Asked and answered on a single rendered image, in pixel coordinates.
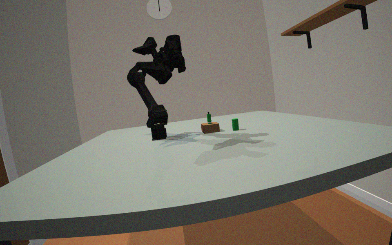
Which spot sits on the tan wooden block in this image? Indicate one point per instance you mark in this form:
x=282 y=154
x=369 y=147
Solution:
x=210 y=128

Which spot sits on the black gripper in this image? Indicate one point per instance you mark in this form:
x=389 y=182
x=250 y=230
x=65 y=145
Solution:
x=161 y=72

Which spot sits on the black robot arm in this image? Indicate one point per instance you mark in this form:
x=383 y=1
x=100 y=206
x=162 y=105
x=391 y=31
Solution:
x=157 y=113

